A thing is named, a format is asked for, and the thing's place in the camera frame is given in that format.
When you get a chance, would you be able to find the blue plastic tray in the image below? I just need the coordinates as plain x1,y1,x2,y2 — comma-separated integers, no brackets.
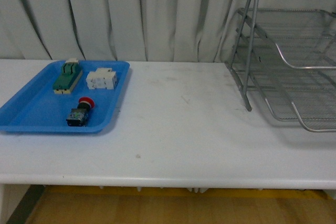
1,61,130,134

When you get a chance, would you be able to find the red emergency stop button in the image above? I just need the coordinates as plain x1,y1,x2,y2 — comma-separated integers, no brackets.
66,97,95,127

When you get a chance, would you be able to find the white circuit breaker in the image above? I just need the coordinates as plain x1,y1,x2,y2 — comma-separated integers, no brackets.
86,68,117,90

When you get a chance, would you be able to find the silver mesh file rack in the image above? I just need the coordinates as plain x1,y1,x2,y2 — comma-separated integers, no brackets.
225,0,335,133

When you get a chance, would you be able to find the green knife switch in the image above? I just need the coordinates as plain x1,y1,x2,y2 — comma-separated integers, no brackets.
52,58,83,94

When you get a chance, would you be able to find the white curtain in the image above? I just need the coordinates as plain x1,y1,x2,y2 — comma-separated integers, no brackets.
0,0,336,63

